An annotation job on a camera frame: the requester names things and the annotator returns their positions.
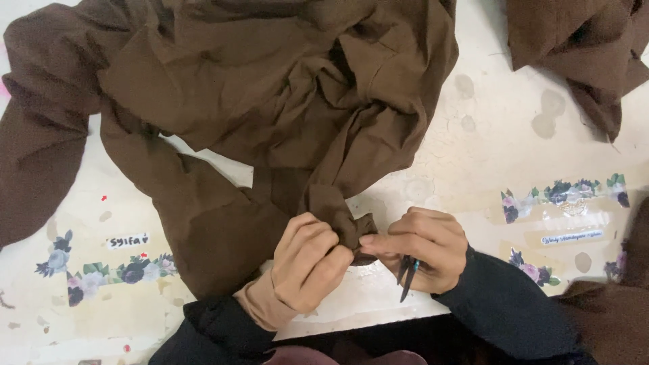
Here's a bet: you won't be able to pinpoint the person's right hand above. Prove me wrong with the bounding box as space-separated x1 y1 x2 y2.
359 206 468 295

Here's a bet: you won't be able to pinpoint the person's left hand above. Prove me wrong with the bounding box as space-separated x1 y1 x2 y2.
271 212 355 314

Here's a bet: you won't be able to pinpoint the black thread snips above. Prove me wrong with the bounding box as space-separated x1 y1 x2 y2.
397 255 421 304

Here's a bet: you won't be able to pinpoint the large brown garment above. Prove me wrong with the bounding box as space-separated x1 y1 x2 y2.
0 0 460 301

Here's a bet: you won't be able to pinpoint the person's maroon lap clothing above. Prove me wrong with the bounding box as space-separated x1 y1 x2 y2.
263 345 428 365

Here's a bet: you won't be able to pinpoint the pink rose floral sticker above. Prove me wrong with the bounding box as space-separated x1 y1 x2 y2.
508 247 561 288

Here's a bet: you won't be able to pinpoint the clear tape text label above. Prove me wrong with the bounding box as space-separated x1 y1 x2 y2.
539 229 605 247

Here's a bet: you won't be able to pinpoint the floral strip with gold emblem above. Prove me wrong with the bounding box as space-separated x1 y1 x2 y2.
500 173 631 225

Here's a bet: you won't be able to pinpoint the long floral sticker strip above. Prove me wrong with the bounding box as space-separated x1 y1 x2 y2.
66 253 178 308

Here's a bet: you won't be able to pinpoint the white handwritten name label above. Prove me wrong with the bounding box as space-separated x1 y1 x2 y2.
106 233 151 250

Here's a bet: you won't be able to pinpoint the small purple floral sticker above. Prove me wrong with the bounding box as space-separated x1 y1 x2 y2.
603 250 629 281

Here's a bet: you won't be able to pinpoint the brown fabric piece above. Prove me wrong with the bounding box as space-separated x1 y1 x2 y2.
552 197 649 365

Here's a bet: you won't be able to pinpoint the small grey floral sticker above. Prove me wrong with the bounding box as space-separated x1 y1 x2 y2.
34 229 75 279

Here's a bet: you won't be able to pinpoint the crumpled brown cloth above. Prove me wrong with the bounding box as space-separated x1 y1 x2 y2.
506 0 649 144

